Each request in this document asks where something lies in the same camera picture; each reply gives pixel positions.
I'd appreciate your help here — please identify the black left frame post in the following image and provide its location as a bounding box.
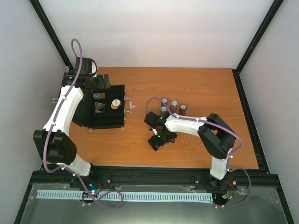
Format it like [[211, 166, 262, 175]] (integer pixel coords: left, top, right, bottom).
[[29, 0, 73, 69]]

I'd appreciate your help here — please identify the black poker set case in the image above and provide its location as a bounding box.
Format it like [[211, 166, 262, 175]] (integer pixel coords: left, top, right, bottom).
[[52, 66, 136, 131]]

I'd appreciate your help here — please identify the black aluminium frame rail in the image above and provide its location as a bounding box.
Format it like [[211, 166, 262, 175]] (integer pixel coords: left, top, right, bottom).
[[30, 164, 280, 187]]

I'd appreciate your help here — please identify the brown chip stack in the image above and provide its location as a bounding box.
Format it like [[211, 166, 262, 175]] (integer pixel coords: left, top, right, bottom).
[[179, 104, 187, 116]]

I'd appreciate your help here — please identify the white slotted cable duct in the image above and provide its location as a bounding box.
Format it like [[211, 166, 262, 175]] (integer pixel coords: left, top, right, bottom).
[[36, 189, 213, 203]]

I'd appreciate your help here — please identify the black frame post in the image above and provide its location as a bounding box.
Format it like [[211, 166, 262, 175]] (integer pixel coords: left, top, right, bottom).
[[29, 0, 73, 69], [235, 0, 285, 73]]

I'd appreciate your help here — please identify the grey chip stack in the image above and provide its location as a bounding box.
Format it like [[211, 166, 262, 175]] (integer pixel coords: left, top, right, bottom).
[[170, 100, 178, 113]]

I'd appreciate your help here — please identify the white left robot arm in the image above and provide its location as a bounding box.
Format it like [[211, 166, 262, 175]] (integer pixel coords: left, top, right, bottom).
[[33, 57, 104, 188]]

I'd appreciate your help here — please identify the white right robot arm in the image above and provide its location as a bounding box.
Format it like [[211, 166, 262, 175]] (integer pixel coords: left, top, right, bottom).
[[144, 112, 236, 189]]

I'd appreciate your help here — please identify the white dealer button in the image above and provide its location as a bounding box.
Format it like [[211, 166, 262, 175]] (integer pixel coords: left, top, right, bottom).
[[112, 99, 121, 106]]

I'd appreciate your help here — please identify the black right frame post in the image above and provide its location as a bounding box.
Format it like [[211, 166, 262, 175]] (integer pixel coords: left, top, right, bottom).
[[235, 0, 285, 73]]

